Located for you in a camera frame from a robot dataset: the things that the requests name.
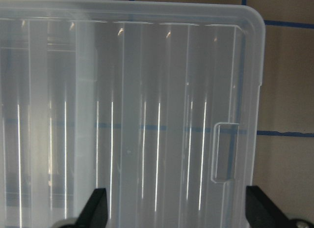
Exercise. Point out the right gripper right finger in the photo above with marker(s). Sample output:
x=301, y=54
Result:
x=262, y=212

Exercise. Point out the clear plastic box lid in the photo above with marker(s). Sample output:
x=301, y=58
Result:
x=155, y=101

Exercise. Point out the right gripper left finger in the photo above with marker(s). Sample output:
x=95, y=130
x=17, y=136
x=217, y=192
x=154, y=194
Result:
x=95, y=212

